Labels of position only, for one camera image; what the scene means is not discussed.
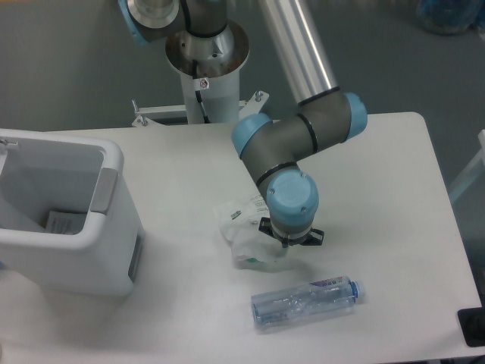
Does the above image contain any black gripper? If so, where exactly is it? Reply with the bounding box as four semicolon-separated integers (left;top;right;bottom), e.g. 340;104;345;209
258;217;324;249

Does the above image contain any white plastic bag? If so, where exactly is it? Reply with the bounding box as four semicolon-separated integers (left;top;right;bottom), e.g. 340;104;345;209
212;193;287;270

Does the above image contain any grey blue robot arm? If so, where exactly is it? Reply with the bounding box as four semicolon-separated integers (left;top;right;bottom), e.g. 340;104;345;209
118;1;368;247

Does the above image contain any white trash can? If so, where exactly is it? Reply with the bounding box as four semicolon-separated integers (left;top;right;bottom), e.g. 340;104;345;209
1;129;144;296

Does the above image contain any paper scrap inside can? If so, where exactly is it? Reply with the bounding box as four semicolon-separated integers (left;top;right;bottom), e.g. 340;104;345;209
45;211;86;235

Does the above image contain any crushed clear plastic bottle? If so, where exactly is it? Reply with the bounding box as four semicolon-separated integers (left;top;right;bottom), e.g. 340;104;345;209
251;275;367;328

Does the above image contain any black device at edge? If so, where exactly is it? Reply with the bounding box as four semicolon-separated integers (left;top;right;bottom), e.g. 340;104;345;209
457;307;484;347

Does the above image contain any blue bag on floor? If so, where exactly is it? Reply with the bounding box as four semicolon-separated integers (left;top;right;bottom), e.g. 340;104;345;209
416;1;484;36

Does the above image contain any white pedestal base frame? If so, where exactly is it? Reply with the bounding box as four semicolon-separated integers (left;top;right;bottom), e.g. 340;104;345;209
131;90;270;127

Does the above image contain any white frame at right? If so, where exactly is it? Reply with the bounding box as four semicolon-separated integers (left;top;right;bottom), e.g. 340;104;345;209
449;130;484;204

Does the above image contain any black cable on pedestal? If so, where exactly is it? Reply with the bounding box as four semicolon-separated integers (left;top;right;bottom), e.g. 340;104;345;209
192;60;211;124

